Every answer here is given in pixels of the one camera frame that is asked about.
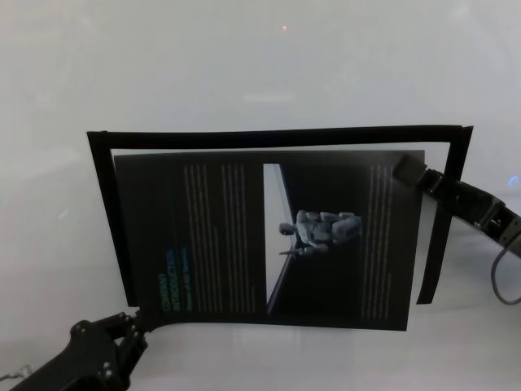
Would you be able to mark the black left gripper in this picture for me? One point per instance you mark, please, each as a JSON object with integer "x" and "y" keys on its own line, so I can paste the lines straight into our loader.
{"x": 97, "y": 354}

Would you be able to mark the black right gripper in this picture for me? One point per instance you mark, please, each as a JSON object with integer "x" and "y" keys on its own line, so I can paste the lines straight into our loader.
{"x": 468, "y": 199}

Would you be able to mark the black company introduction poster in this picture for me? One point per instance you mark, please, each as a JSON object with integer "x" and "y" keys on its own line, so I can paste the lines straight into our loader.
{"x": 224, "y": 244}

